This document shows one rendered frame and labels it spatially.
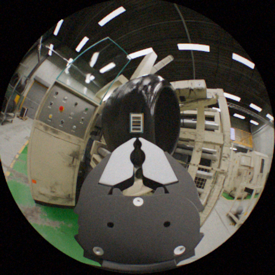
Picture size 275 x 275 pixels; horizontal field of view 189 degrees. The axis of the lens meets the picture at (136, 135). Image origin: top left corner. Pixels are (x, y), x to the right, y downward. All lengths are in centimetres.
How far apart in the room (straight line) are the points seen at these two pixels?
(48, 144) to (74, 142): 25
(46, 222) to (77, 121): 111
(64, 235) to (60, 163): 72
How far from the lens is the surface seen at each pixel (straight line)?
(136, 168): 31
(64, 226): 111
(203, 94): 93
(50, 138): 80
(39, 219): 116
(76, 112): 84
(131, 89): 31
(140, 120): 25
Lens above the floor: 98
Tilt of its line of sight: 10 degrees up
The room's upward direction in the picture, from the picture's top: 18 degrees clockwise
